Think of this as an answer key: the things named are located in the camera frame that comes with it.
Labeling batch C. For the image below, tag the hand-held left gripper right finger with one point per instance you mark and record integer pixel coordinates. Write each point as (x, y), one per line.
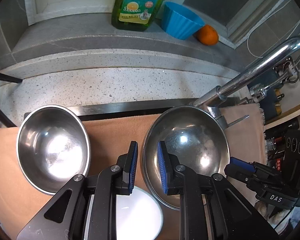
(162, 167)

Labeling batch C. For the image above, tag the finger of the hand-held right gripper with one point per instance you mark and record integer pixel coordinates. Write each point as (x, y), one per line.
(240, 170)

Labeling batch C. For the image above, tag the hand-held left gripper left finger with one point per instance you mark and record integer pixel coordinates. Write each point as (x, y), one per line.
(133, 165)

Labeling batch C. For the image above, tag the large stainless steel bowl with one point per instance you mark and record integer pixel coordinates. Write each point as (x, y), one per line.
(190, 142)

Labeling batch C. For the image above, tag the beige fringed towel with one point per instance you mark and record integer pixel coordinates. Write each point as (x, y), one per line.
(245, 135)

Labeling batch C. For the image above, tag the orange table mat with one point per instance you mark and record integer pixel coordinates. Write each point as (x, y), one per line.
(110, 135)

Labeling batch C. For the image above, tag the fuzzy beige garment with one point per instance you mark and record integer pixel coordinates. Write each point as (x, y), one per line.
(277, 217)

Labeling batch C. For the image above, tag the white ceramic bowl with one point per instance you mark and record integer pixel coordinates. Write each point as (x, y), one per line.
(140, 212)

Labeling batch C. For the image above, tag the steel sink rim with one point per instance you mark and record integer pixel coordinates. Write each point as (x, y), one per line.
(102, 108)

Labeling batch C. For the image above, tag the wooden shelf board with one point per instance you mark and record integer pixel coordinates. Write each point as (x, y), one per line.
(290, 115)

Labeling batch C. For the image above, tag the red steel-lined bowl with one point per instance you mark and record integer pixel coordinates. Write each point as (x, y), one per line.
(52, 142)

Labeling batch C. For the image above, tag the chrome faucet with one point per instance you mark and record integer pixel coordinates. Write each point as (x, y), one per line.
(252, 70)

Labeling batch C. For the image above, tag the orange fruit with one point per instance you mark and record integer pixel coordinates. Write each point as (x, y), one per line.
(208, 35)

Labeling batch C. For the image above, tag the blue ribbed cup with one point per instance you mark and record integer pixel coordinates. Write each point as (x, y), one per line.
(180, 22)

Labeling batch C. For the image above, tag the black tripod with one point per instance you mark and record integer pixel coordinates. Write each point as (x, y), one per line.
(5, 77)

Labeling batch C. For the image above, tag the green dish soap bottle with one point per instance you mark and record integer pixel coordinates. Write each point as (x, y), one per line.
(140, 5)

